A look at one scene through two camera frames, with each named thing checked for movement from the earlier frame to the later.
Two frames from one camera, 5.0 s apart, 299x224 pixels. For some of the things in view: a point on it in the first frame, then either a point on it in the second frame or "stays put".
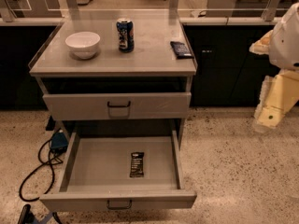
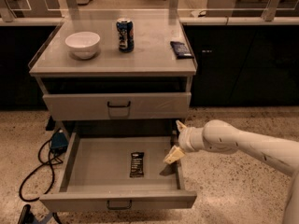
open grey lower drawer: (113, 173) stays put
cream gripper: (286, 44) to (184, 139)
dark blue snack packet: (180, 50) stays put
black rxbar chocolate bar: (136, 164) stays put
